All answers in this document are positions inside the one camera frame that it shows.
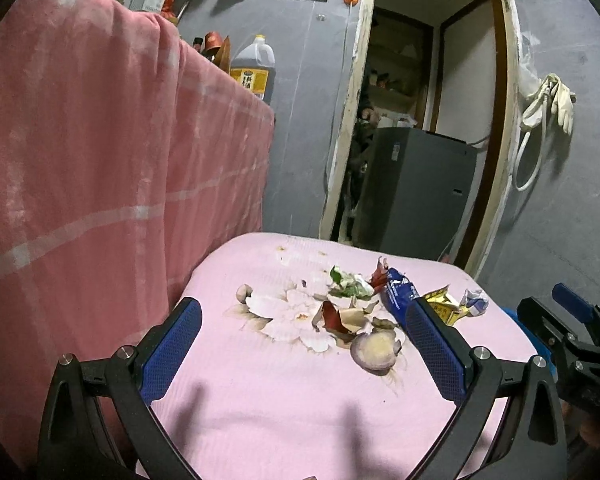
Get green vegetable scraps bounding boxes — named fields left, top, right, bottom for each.
left=327, top=265, right=378, bottom=301

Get pink checked blanket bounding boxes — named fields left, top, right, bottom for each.
left=0, top=0, right=276, bottom=461

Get large cooking oil bottle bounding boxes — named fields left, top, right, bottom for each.
left=229, top=34, right=277, bottom=102

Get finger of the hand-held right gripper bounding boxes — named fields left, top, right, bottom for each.
left=517, top=296, right=588, bottom=361
left=552, top=282, right=600, bottom=348

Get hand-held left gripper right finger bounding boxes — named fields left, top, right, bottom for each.
left=405, top=297, right=568, bottom=480

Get yellow snack wrapper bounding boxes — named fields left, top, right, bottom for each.
left=422, top=284, right=463, bottom=328

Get wooden door frame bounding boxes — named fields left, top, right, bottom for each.
left=320, top=0, right=523, bottom=276

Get white rubber gloves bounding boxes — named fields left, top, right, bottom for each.
left=522, top=74, right=577, bottom=135

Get white blue wrapper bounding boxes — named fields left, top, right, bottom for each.
left=460, top=287, right=491, bottom=318

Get red snack wrapper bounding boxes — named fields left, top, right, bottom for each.
left=369, top=256, right=392, bottom=295

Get clear plastic bag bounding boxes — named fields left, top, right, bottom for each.
left=517, top=32, right=543, bottom=96

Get white hose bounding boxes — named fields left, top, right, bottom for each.
left=512, top=87, right=551, bottom=192

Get torn brown red wrapper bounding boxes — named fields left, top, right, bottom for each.
left=314, top=299, right=353, bottom=336

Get tan paper scrap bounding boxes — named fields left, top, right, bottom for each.
left=337, top=302, right=381, bottom=347

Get pink floral table cloth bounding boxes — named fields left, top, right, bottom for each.
left=135, top=232, right=541, bottom=480

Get blue snack wrapper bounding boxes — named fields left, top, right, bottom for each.
left=380, top=266, right=423, bottom=323

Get grey appliance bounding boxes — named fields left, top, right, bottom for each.
left=352, top=127, right=478, bottom=261

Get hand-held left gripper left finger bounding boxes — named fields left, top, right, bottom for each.
left=36, top=297, right=203, bottom=480

